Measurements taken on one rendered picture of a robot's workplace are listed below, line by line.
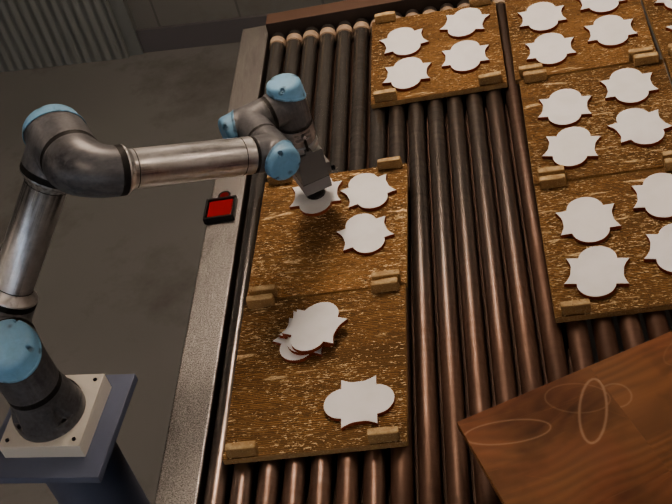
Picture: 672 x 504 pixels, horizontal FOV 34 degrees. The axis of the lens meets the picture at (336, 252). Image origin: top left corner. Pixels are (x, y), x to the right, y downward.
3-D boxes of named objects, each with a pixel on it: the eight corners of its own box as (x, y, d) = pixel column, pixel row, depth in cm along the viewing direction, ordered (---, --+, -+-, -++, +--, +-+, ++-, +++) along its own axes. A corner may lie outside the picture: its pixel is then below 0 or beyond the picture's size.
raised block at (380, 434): (369, 445, 197) (366, 435, 196) (369, 436, 199) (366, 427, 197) (401, 441, 196) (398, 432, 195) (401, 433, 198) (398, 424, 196)
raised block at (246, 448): (227, 459, 202) (223, 450, 200) (228, 451, 203) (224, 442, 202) (258, 456, 201) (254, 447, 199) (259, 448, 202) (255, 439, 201)
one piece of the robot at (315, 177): (331, 130, 230) (347, 189, 240) (315, 111, 236) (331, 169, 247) (289, 148, 228) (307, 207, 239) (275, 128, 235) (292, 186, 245)
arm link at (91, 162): (60, 165, 188) (308, 138, 211) (42, 135, 196) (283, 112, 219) (59, 221, 194) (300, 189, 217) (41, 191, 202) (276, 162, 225)
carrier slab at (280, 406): (224, 465, 203) (221, 460, 202) (246, 309, 233) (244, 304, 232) (408, 446, 197) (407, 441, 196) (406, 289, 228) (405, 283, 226)
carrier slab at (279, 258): (247, 306, 234) (245, 301, 233) (266, 187, 264) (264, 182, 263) (408, 288, 228) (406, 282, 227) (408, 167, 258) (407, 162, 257)
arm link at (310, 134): (304, 108, 234) (319, 126, 228) (309, 125, 237) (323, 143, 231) (273, 122, 233) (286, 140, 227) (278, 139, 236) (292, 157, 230)
